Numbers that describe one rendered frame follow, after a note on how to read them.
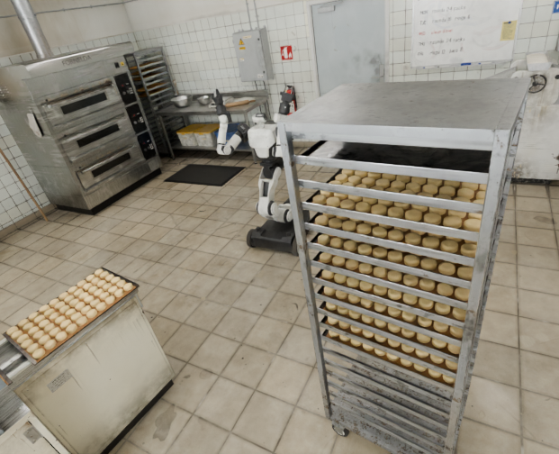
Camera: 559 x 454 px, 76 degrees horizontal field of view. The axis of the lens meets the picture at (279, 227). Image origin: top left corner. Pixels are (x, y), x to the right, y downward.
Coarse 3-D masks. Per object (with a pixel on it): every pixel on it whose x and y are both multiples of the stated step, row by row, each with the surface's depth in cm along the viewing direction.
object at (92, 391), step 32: (128, 320) 208; (64, 352) 181; (96, 352) 196; (128, 352) 213; (160, 352) 234; (32, 384) 171; (64, 384) 184; (96, 384) 200; (128, 384) 217; (160, 384) 239; (64, 416) 188; (96, 416) 204; (128, 416) 222; (96, 448) 208
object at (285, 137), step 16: (288, 144) 117; (288, 160) 120; (288, 176) 124; (288, 192) 128; (304, 240) 138; (304, 256) 141; (304, 272) 146; (304, 288) 152; (320, 336) 169; (320, 352) 172; (320, 368) 179; (320, 384) 187
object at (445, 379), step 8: (328, 336) 170; (336, 336) 169; (344, 336) 166; (352, 344) 164; (360, 344) 163; (368, 352) 159; (376, 352) 157; (384, 352) 156; (392, 360) 154; (400, 360) 153; (408, 360) 151; (408, 368) 150; (416, 368) 148; (424, 368) 147; (424, 376) 146; (432, 376) 144; (440, 376) 144; (448, 384) 141
